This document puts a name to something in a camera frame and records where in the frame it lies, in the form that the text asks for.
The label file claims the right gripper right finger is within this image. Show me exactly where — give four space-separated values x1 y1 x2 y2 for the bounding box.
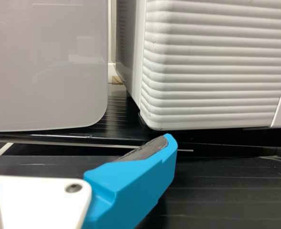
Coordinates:
82 133 179 229

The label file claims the black platform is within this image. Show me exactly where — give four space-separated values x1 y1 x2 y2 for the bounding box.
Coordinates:
0 149 281 229
0 94 281 156

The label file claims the white box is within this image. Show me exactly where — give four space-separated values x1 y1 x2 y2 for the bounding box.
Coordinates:
0 0 109 132

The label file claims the incubator door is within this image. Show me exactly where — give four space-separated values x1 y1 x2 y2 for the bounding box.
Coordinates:
140 0 281 131

